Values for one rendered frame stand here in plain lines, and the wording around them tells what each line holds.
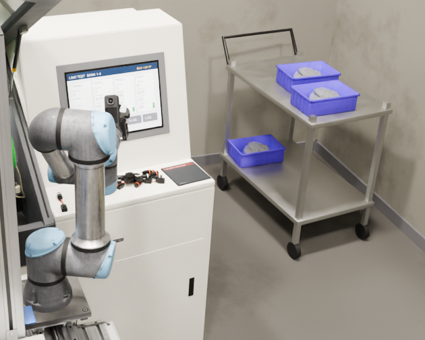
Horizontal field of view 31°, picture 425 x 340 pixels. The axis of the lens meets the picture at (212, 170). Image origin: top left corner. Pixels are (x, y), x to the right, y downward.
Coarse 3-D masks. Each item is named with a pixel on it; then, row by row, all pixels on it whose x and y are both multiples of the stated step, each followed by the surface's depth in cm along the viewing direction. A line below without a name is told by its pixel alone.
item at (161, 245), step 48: (48, 48) 291; (96, 48) 300; (144, 48) 311; (48, 96) 295; (144, 144) 321; (192, 192) 314; (144, 240) 313; (192, 240) 326; (96, 288) 312; (144, 288) 325; (192, 288) 339; (144, 336) 338; (192, 336) 355
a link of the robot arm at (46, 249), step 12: (48, 228) 228; (36, 240) 222; (48, 240) 222; (60, 240) 222; (36, 252) 220; (48, 252) 220; (60, 252) 221; (36, 264) 222; (48, 264) 222; (60, 264) 222; (36, 276) 224; (48, 276) 224; (60, 276) 227
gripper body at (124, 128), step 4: (120, 116) 253; (124, 116) 253; (120, 120) 251; (124, 120) 252; (124, 124) 252; (120, 128) 247; (124, 128) 253; (124, 132) 253; (128, 132) 258; (124, 136) 256
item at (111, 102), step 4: (108, 96) 248; (112, 96) 248; (116, 96) 248; (104, 100) 248; (108, 100) 248; (112, 100) 248; (116, 100) 248; (108, 104) 248; (112, 104) 248; (116, 104) 248; (108, 108) 248; (112, 108) 248; (116, 108) 248; (108, 112) 248; (112, 112) 248; (116, 112) 248; (112, 116) 248; (116, 116) 248; (116, 120) 248; (116, 124) 248; (120, 124) 250
